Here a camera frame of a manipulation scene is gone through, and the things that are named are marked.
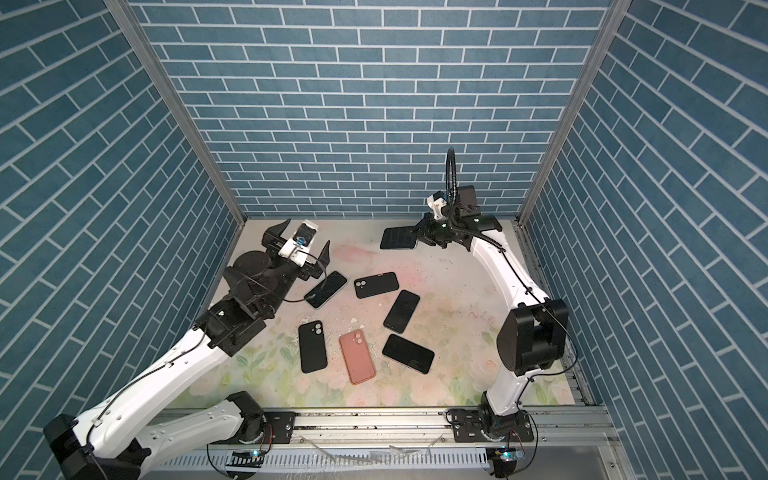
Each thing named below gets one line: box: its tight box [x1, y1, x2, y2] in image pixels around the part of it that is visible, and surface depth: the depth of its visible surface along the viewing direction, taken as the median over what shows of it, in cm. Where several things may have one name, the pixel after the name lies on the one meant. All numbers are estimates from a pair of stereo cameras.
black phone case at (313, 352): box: [298, 320, 328, 373], surface depth 89 cm
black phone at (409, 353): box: [382, 334, 435, 375], surface depth 89 cm
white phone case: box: [380, 226, 417, 249], surface depth 83 cm
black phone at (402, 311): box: [383, 290, 420, 334], surface depth 98 cm
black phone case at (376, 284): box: [354, 272, 400, 299], surface depth 104 cm
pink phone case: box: [339, 329, 376, 385], surface depth 88 cm
